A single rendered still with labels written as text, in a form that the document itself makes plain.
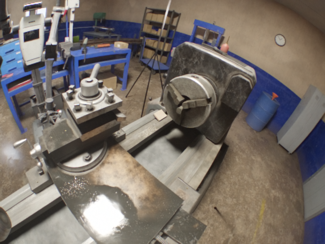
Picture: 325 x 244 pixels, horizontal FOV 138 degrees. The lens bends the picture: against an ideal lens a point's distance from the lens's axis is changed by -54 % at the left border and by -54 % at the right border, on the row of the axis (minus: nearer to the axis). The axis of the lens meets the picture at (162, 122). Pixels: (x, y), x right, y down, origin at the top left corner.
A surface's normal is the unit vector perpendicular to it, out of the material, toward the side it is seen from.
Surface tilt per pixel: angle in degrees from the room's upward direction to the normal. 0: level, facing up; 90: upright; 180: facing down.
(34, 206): 0
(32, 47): 90
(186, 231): 0
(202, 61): 90
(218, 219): 0
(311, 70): 90
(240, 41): 90
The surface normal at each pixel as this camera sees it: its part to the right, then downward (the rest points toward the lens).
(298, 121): -0.61, 0.39
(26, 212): 0.24, -0.74
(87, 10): 0.76, 0.55
